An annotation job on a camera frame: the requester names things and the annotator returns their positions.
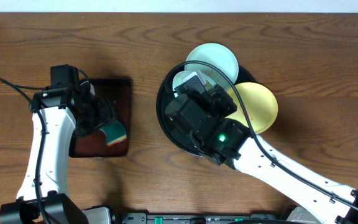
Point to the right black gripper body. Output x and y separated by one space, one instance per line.
222 106

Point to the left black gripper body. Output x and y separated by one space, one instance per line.
105 109

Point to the green yellow scrub sponge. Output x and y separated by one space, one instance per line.
115 132

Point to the yellow plate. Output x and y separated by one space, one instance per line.
260 103

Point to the light blue plate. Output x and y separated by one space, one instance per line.
219 56
196 82

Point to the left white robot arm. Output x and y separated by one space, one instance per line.
44 191

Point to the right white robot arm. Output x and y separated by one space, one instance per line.
328 201

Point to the dark red square tray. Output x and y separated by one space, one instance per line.
118 92

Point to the round black tray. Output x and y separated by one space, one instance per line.
165 95

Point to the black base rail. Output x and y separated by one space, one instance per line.
197 218

